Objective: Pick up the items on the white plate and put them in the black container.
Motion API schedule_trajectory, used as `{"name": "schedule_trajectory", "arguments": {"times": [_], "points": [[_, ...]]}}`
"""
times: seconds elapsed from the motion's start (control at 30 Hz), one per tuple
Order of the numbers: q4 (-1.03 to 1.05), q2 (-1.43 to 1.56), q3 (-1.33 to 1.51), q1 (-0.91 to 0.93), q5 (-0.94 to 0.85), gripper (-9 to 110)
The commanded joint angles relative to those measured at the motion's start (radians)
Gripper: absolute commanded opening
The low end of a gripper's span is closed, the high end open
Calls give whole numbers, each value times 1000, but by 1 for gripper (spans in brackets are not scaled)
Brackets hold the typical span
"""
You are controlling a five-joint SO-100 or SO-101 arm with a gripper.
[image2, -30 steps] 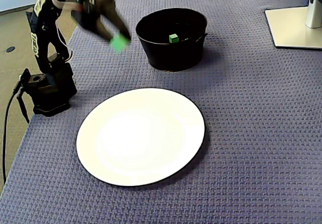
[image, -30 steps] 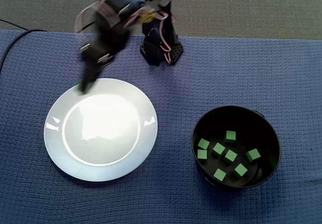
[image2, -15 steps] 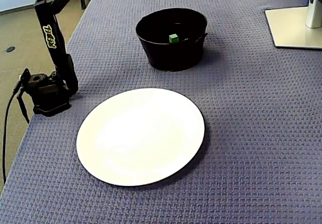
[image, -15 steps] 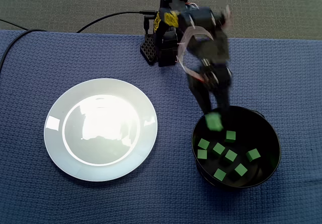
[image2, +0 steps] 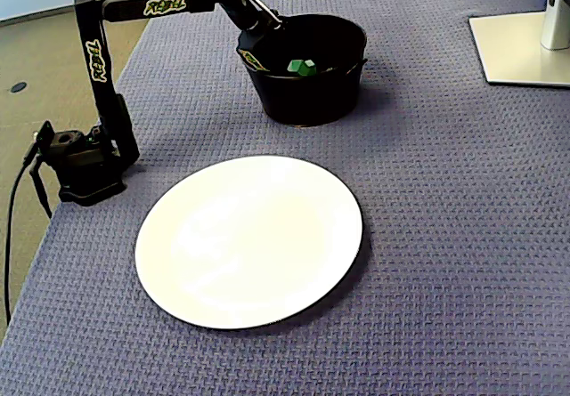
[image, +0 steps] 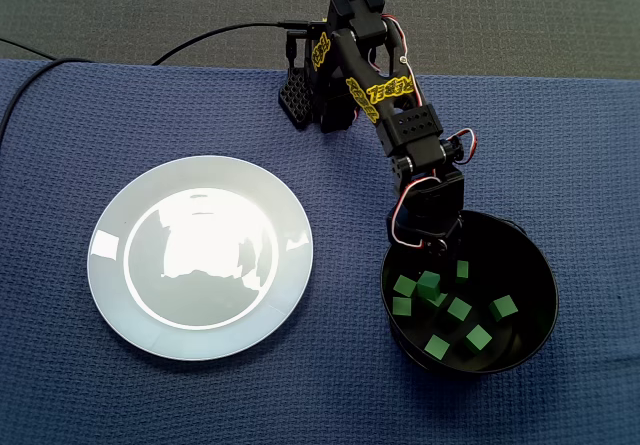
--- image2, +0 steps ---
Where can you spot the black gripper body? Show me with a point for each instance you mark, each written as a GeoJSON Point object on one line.
{"type": "Point", "coordinates": [250, 50]}

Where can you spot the black round container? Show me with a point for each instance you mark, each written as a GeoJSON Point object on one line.
{"type": "Point", "coordinates": [311, 98]}

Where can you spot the white round plate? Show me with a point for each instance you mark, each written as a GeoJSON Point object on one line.
{"type": "Point", "coordinates": [249, 240]}

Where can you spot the black round floor cover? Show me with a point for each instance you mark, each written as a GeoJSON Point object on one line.
{"type": "Point", "coordinates": [18, 87]}

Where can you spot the black table clamp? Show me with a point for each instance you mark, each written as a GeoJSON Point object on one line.
{"type": "Point", "coordinates": [40, 187]}

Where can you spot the silver monitor stand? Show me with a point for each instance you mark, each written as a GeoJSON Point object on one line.
{"type": "Point", "coordinates": [512, 49]}

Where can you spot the blue waffle-weave cloth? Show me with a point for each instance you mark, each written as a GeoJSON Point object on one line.
{"type": "Point", "coordinates": [445, 236]}

